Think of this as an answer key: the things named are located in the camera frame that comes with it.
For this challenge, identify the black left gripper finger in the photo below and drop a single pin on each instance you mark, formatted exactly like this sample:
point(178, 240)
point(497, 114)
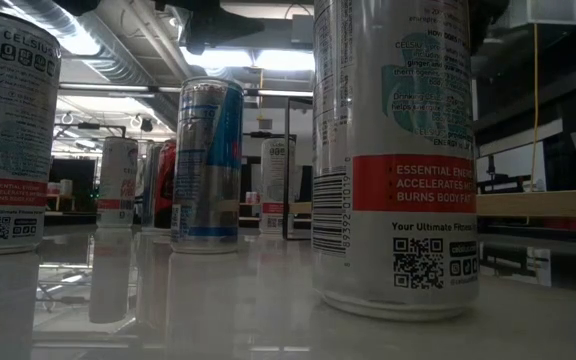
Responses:
point(218, 30)

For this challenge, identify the red soda can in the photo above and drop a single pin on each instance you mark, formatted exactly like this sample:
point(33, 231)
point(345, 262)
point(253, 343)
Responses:
point(166, 175)

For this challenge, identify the white Celsius energy drink can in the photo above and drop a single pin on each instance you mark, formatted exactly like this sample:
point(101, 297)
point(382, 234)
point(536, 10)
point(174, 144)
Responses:
point(8, 150)
point(393, 190)
point(272, 175)
point(117, 185)

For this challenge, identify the bright ceiling light panel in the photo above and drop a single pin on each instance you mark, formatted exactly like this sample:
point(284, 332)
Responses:
point(278, 60)

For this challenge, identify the white hanging box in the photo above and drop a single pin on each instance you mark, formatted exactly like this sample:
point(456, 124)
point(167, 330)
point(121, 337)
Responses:
point(553, 12)

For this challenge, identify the long ceiling light tube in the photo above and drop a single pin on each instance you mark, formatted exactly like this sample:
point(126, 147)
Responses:
point(118, 87)

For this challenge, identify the black partition panel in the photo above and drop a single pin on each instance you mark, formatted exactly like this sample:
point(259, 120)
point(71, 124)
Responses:
point(249, 175)

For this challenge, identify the silver spiral ventilation duct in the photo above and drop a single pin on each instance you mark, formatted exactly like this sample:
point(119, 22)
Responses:
point(113, 60)

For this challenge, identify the wooden shelf with black frame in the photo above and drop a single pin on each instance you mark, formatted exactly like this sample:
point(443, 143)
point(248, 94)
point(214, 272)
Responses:
point(543, 205)

